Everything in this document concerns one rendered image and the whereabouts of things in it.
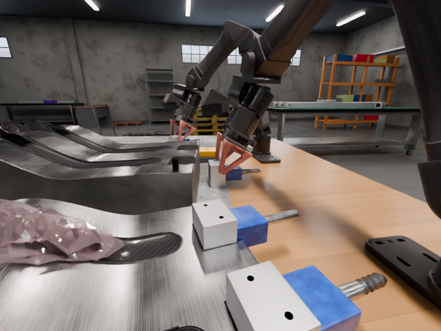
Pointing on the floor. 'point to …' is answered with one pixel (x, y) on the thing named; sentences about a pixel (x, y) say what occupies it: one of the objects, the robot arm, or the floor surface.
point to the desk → (84, 120)
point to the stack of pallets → (211, 125)
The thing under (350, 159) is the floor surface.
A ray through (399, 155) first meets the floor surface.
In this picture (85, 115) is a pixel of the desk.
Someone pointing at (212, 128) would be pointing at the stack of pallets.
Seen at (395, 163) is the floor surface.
